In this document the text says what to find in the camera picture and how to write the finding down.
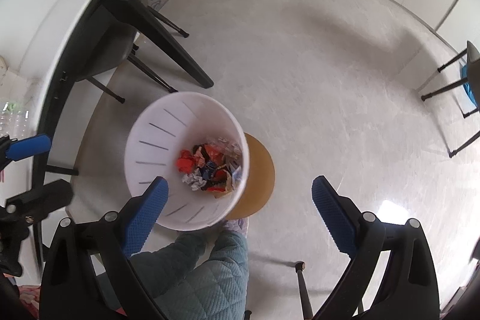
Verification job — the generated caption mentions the crumpled silver foil ball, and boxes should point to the crumpled silver foil ball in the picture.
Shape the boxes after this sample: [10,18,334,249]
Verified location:
[182,169,207,192]

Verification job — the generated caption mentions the white slotted trash bin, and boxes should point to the white slotted trash bin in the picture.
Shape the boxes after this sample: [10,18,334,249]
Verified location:
[124,93,250,232]

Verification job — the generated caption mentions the black table leg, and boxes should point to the black table leg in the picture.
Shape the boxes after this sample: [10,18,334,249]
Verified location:
[103,0,214,88]

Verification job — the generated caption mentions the teal quilted trouser leg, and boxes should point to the teal quilted trouser leg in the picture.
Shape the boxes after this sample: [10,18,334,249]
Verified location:
[128,227,249,320]

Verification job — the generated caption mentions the crumpled red wrapper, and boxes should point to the crumpled red wrapper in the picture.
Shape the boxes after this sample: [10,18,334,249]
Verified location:
[176,149,197,174]

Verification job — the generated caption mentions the clear plastic bottle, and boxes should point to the clear plastic bottle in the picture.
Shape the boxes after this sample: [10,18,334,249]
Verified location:
[0,100,29,139]

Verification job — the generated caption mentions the black chair legs right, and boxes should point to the black chair legs right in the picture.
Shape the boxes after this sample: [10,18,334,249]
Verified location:
[420,40,480,159]

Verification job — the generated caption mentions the round wooden stool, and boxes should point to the round wooden stool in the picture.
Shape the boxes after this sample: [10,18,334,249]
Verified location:
[226,133,275,220]

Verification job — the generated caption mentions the grey chair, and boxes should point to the grey chair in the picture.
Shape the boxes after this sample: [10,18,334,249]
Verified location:
[67,0,176,103]

